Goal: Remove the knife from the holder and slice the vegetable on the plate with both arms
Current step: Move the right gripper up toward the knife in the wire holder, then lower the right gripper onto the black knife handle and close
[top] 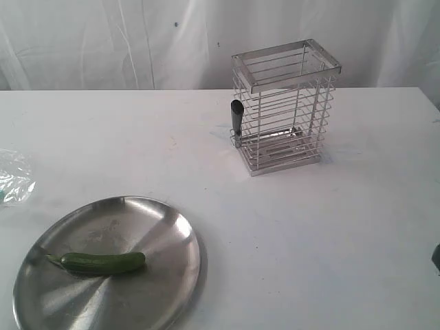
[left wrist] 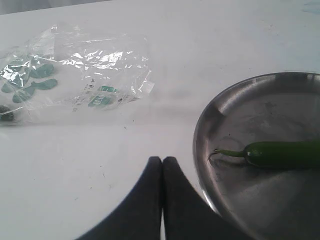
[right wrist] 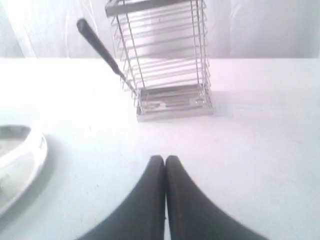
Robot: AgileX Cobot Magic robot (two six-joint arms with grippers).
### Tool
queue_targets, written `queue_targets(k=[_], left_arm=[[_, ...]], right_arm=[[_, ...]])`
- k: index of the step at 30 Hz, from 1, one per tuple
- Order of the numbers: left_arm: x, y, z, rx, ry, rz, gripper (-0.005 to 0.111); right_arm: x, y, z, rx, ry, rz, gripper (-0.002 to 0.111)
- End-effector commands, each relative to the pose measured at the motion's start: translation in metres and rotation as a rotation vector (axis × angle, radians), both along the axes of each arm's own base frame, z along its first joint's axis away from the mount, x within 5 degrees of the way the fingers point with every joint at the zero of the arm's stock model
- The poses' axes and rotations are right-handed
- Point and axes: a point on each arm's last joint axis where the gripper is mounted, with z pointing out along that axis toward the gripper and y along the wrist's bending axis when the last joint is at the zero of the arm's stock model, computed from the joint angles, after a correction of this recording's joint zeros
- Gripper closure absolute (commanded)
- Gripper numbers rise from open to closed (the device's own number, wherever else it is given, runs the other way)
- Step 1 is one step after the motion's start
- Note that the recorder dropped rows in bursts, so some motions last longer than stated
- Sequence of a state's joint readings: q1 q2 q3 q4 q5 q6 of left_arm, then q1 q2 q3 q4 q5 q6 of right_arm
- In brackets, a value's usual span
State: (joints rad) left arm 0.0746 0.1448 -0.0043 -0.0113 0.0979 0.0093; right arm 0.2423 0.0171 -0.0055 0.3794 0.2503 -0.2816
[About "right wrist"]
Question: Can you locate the chrome wire utensil holder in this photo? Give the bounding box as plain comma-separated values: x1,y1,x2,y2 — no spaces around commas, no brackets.
105,0,214,122

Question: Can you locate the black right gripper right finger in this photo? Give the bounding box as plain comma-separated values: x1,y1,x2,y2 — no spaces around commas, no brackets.
165,155,266,240

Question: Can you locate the round stainless steel plate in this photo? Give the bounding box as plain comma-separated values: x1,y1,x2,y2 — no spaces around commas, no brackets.
0,124,48,216

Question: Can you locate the black handled kitchen knife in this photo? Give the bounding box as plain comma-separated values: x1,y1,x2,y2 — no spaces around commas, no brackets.
76,18,137,96

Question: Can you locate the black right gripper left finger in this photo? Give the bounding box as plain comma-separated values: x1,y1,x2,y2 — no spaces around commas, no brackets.
80,155,166,240

